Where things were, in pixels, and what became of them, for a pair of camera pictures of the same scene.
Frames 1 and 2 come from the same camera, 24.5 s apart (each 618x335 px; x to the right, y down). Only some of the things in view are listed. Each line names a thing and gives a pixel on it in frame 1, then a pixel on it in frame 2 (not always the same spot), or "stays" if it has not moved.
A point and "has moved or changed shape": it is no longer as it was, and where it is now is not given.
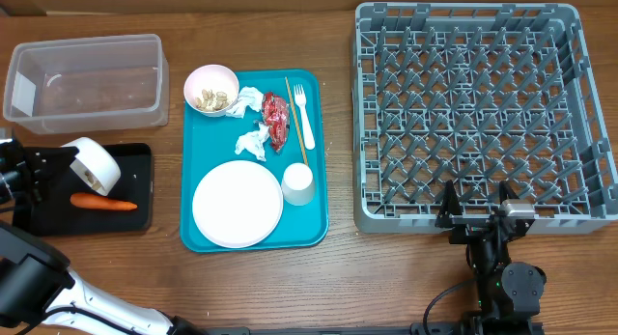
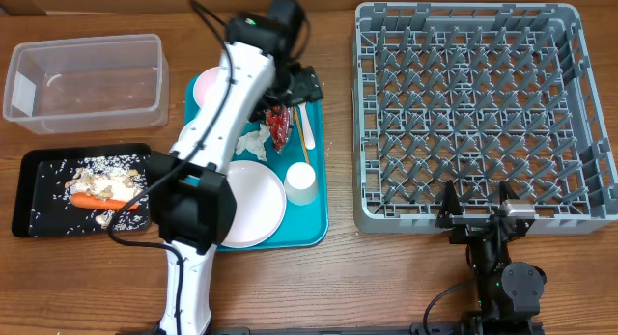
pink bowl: (211, 89) has moved or changed shape
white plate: (238, 204) stays
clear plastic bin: (88, 84) stays
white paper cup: (298, 184) stays
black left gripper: (39, 174) → (308, 87)
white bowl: (97, 166) → (185, 130)
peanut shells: (210, 101) has moved or changed shape
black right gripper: (448, 209) stays
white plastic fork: (300, 98) stays
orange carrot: (99, 202) stays
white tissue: (253, 142) stays
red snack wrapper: (276, 116) stays
